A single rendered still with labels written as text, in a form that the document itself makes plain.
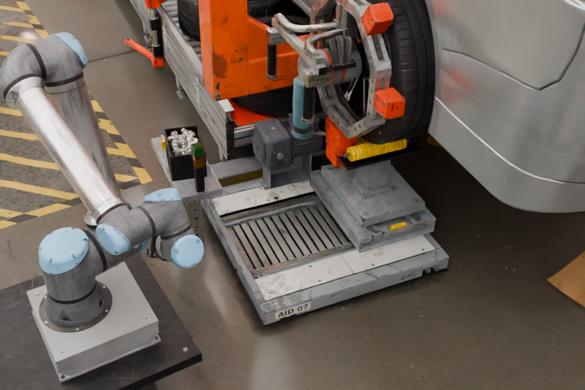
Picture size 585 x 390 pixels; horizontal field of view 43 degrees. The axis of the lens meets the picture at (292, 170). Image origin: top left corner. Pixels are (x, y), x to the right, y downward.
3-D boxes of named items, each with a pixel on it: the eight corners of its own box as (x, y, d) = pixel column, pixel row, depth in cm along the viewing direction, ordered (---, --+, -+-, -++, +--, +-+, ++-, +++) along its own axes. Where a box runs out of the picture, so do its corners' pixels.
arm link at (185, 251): (198, 227, 196) (211, 260, 198) (183, 221, 207) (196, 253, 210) (167, 243, 192) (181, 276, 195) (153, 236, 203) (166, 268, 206)
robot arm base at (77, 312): (60, 337, 227) (54, 315, 221) (36, 299, 238) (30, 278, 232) (116, 309, 236) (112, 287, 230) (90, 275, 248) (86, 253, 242)
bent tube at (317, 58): (366, 56, 256) (368, 28, 249) (316, 65, 249) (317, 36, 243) (343, 34, 269) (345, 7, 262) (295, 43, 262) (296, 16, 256)
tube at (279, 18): (340, 31, 270) (342, 4, 264) (292, 40, 264) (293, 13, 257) (320, 12, 283) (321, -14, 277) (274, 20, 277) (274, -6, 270)
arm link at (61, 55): (90, 264, 240) (12, 42, 210) (135, 239, 250) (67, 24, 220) (112, 278, 229) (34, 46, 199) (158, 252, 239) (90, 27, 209)
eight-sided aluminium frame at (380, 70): (382, 158, 275) (397, 24, 243) (366, 162, 273) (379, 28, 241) (320, 90, 315) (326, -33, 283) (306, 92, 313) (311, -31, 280)
